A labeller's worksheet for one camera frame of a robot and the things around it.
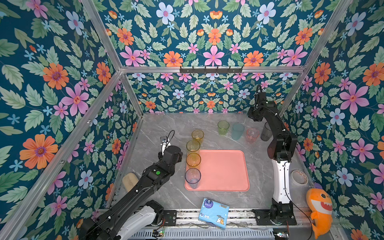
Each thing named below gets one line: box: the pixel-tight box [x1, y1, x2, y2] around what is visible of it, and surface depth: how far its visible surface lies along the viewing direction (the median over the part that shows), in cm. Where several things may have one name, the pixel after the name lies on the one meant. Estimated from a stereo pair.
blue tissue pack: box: [198, 198, 230, 230], surface depth 72 cm
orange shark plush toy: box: [306, 183, 333, 240], surface depth 72 cm
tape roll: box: [291, 169, 309, 186], surface depth 88 cm
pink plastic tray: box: [184, 149, 250, 192], surface depth 92 cm
